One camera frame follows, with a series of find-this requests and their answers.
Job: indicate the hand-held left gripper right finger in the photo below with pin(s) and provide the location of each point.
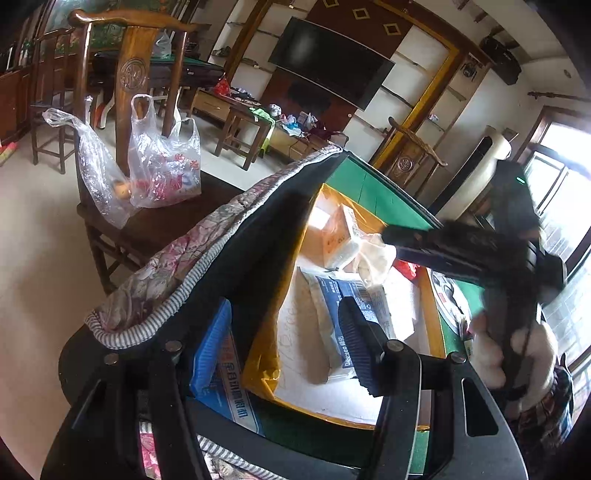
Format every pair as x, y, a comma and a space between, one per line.
355, 341

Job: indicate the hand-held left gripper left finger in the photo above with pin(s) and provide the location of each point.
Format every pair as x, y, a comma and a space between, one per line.
210, 350

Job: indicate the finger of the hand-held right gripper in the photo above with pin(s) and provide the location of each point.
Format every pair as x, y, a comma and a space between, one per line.
443, 249

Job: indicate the grey striped blue wipes packet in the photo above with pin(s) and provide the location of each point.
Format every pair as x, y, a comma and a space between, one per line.
344, 295

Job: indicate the yellow cardboard box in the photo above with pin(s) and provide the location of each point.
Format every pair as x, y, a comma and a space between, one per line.
263, 364

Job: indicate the pink tissue packet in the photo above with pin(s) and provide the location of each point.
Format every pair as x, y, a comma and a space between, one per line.
341, 240

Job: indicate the person's right forearm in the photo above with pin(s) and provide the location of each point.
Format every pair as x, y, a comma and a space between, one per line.
540, 364

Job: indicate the person's right hand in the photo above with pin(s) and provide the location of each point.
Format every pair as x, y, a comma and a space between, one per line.
487, 355

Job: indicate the round table centre plate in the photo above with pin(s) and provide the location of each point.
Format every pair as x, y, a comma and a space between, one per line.
448, 295

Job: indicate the window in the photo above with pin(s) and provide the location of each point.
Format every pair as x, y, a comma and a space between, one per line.
561, 184

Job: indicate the white floor air conditioner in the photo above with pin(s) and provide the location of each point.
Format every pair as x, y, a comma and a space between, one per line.
480, 170

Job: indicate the cream crumpled plastic bag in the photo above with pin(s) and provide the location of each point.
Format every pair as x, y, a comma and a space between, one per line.
374, 258

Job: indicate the floral quilted cloth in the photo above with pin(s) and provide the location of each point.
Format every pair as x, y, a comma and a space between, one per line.
161, 272

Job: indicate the black speaker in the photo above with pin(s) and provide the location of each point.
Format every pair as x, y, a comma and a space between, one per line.
501, 60

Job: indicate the wooden television cabinet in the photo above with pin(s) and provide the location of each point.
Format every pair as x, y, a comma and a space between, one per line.
295, 147

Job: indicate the orange fruit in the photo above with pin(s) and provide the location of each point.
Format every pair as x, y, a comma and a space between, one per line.
122, 190

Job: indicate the red printed plastic bag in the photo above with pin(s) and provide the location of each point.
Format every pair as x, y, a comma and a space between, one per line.
161, 170

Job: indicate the person's plaid clothing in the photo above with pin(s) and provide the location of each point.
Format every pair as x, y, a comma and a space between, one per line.
554, 415

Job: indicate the black television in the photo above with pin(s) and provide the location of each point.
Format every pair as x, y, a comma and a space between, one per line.
332, 64

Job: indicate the low wooden table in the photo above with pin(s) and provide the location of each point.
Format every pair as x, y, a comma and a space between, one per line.
217, 106

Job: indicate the white plastic stool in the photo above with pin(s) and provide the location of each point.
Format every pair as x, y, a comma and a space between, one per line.
105, 110

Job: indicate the small red bag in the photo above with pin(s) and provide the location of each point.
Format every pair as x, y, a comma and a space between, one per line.
222, 86

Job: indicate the plain wooden chair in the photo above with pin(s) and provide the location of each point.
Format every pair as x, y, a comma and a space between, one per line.
48, 138

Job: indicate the green top mahjong table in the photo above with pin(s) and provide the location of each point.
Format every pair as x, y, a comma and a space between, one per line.
194, 74

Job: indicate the small clear plastic bag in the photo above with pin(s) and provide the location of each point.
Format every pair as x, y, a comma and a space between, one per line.
161, 46

